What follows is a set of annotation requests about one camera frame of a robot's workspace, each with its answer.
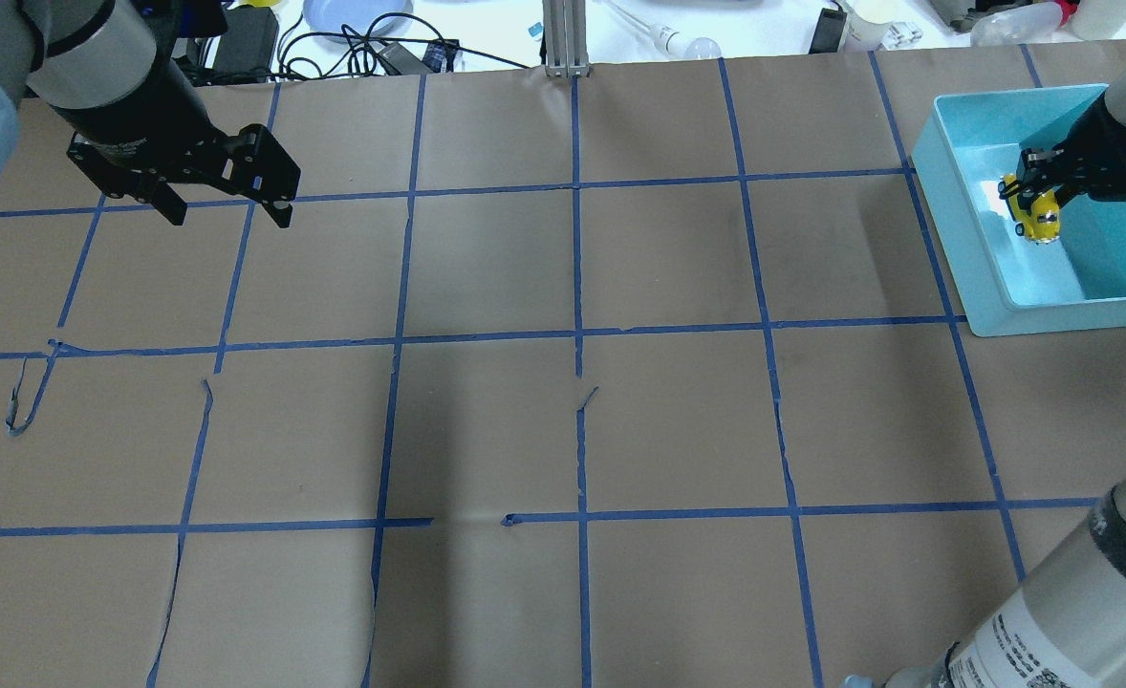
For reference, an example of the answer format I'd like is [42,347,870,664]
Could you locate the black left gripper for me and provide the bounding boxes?
[52,62,301,229]

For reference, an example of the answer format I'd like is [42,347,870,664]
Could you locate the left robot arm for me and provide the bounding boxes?
[0,1,301,229]

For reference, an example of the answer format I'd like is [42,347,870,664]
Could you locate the light bulb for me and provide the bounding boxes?
[652,25,722,60]

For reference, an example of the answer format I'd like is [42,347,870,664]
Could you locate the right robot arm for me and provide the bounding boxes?
[577,39,1126,687]

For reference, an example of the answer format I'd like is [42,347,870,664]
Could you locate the yellow beetle toy car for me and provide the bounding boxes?
[997,175,1061,245]

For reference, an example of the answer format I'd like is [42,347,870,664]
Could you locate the aluminium frame post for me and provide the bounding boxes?
[540,0,591,78]

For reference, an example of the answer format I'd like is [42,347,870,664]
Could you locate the blue plate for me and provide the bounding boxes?
[302,0,413,43]

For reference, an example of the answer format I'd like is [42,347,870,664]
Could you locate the turquoise plastic bin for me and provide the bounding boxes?
[912,84,1126,338]

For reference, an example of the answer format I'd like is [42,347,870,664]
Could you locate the black power adapter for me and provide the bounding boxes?
[376,39,462,75]

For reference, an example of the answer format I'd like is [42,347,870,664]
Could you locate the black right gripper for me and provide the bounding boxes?
[1016,96,1126,215]

